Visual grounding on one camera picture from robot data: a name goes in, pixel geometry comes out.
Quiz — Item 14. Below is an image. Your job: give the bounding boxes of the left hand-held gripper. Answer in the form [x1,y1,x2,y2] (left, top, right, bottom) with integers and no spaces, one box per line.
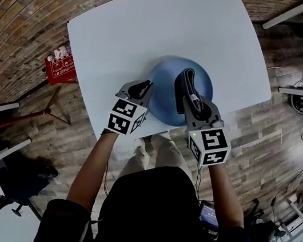
[106,74,156,139]

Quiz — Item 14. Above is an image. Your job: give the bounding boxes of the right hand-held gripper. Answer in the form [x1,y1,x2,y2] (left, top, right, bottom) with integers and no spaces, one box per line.
[172,94,239,172]

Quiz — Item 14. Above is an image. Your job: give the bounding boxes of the blue round bowl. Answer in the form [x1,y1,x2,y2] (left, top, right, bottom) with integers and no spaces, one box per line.
[138,51,219,133]

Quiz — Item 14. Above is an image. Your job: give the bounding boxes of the grey cloth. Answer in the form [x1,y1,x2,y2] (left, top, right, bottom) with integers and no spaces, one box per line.
[169,65,211,119]

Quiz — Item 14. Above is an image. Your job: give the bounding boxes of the person's left forearm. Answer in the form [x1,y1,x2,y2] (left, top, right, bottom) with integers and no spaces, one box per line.
[65,125,120,214]

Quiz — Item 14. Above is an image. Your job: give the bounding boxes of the person's right forearm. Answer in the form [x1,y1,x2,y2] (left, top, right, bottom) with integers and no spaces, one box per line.
[196,159,256,236]

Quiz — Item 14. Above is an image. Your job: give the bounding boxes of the person's beige trousers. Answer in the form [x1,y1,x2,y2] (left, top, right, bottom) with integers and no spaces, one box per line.
[118,126,201,189]

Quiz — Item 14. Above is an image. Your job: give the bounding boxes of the red box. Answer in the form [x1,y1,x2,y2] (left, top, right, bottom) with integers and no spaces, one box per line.
[40,43,84,90]

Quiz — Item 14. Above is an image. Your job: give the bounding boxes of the small screen device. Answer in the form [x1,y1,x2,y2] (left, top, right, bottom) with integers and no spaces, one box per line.
[196,200,224,233]

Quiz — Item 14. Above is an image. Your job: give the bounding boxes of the person's black shirt torso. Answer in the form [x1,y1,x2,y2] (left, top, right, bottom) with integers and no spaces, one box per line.
[33,144,277,242]

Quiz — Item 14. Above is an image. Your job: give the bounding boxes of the wooden coat stand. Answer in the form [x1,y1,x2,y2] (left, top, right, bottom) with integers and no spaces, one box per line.
[0,76,77,160]

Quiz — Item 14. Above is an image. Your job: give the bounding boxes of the grey shoulder strap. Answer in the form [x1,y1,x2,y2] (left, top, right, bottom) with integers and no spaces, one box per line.
[76,216,102,242]

